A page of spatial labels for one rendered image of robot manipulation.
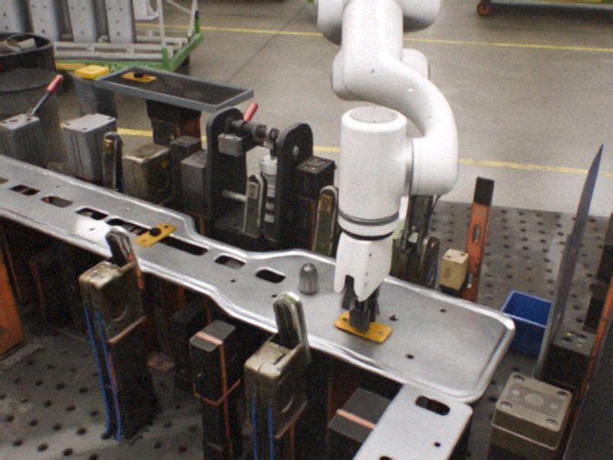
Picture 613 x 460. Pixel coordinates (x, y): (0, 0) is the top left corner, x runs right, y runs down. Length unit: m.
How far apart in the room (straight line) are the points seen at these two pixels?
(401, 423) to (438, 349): 0.16
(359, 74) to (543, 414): 0.50
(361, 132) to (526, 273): 1.03
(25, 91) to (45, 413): 2.69
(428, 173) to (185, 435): 0.70
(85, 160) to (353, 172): 0.83
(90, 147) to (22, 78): 2.34
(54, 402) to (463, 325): 0.81
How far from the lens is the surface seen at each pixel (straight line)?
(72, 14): 5.61
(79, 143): 1.55
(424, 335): 1.04
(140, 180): 1.45
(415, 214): 1.14
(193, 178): 1.40
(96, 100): 1.76
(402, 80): 0.94
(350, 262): 0.92
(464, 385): 0.97
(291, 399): 0.98
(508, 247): 1.89
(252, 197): 1.27
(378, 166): 0.85
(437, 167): 0.87
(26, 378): 1.51
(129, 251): 1.14
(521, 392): 0.89
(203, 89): 1.57
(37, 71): 3.90
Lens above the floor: 1.65
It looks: 30 degrees down
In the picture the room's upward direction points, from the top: straight up
